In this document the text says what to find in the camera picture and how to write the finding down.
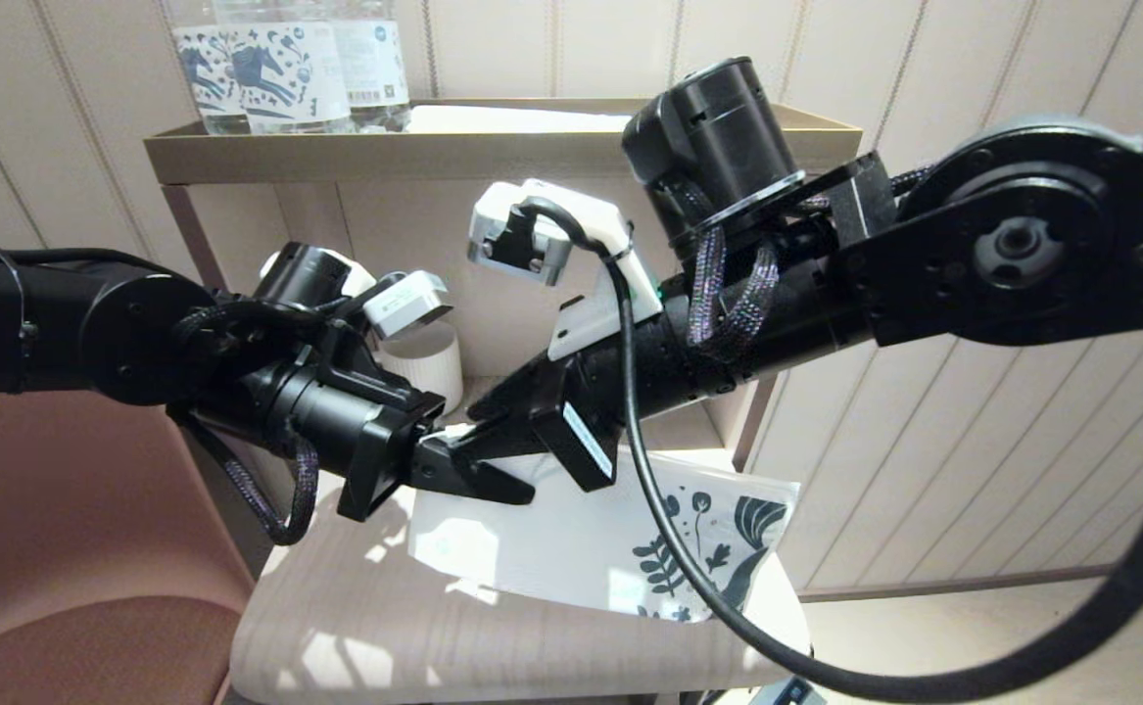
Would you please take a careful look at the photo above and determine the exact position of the reddish brown chair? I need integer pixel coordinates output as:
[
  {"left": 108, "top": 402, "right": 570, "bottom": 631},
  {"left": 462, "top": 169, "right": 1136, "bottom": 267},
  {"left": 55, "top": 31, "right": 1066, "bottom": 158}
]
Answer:
[{"left": 0, "top": 392, "right": 259, "bottom": 705}]

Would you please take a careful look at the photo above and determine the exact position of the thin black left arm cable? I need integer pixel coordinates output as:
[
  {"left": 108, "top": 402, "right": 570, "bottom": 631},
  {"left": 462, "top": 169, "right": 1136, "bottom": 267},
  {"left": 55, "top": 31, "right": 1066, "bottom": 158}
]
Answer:
[{"left": 0, "top": 233, "right": 141, "bottom": 273}]

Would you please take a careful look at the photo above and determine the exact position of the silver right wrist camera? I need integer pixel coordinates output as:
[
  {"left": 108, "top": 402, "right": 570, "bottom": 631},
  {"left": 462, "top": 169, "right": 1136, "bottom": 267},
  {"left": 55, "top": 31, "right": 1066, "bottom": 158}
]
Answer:
[{"left": 468, "top": 181, "right": 572, "bottom": 287}]

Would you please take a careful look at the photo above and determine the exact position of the bronze metal tray top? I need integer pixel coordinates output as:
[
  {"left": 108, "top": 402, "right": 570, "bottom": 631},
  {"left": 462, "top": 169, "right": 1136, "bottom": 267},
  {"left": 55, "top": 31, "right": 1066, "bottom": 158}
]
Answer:
[{"left": 143, "top": 96, "right": 863, "bottom": 187}]

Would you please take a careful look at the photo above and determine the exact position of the white floral zip pouch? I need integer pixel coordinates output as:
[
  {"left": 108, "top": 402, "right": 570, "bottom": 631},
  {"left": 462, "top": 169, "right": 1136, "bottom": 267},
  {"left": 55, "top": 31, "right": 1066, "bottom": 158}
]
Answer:
[{"left": 406, "top": 423, "right": 802, "bottom": 625}]

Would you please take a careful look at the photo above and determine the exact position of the brown wall baseboard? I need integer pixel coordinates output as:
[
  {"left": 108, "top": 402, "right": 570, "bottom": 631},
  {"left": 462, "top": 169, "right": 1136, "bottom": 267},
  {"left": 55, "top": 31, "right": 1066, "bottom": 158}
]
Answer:
[{"left": 798, "top": 556, "right": 1143, "bottom": 603}]

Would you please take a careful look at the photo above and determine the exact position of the clear bottle horse print label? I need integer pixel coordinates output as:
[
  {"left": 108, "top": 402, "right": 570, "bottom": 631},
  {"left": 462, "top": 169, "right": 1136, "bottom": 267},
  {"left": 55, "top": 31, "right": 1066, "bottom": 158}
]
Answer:
[
  {"left": 171, "top": 0, "right": 249, "bottom": 136},
  {"left": 214, "top": 0, "right": 352, "bottom": 135}
]

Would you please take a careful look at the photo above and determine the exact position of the white ribbed ceramic mug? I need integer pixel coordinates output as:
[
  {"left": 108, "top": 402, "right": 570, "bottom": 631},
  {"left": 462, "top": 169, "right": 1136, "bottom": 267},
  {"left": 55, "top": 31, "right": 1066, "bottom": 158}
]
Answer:
[{"left": 375, "top": 321, "right": 464, "bottom": 417}]

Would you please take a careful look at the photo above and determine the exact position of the braided black left arm cable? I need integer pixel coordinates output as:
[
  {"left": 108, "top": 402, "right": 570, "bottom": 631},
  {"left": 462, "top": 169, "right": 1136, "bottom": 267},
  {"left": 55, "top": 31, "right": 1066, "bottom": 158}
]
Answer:
[{"left": 184, "top": 411, "right": 319, "bottom": 546}]

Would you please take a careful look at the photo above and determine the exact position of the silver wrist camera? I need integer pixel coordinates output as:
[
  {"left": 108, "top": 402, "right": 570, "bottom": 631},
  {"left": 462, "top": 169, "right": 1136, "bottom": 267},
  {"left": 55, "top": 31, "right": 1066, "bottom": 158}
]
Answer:
[
  {"left": 363, "top": 271, "right": 454, "bottom": 341},
  {"left": 468, "top": 181, "right": 572, "bottom": 287}
]

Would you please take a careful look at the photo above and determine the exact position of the blue black base device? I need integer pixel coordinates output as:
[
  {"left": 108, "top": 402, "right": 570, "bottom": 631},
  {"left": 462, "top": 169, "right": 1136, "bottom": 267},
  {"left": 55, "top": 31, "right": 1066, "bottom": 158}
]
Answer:
[{"left": 747, "top": 676, "right": 827, "bottom": 705}]

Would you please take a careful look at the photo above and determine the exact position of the clear bottle barcode label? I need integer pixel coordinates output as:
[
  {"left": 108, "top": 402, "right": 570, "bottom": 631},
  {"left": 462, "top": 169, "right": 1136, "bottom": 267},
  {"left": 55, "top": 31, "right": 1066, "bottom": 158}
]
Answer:
[{"left": 331, "top": 0, "right": 410, "bottom": 131}]

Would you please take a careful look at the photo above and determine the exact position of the light wood shelf table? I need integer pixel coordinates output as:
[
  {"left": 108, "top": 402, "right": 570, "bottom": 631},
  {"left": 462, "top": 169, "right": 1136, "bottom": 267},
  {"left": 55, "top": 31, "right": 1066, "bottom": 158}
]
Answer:
[{"left": 160, "top": 174, "right": 846, "bottom": 705}]

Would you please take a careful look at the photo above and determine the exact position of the braided grey right arm cable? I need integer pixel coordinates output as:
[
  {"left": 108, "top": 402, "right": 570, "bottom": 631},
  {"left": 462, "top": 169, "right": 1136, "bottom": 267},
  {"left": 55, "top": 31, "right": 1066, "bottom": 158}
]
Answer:
[{"left": 684, "top": 225, "right": 778, "bottom": 368}]

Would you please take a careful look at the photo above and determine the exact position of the flat white plastic packet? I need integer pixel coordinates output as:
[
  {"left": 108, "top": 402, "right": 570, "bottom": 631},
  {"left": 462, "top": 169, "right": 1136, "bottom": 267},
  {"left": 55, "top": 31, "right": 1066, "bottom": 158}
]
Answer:
[{"left": 405, "top": 105, "right": 631, "bottom": 133}]

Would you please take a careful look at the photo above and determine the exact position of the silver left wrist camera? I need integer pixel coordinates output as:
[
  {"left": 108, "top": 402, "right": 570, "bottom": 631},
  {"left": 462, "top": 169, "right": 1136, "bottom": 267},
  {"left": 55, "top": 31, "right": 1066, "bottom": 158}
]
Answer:
[{"left": 363, "top": 271, "right": 454, "bottom": 341}]

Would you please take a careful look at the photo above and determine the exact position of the white right camera bracket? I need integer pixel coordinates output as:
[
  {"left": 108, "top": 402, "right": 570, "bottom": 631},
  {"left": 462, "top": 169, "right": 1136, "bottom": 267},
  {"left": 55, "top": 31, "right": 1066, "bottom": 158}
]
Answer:
[{"left": 522, "top": 179, "right": 665, "bottom": 361}]

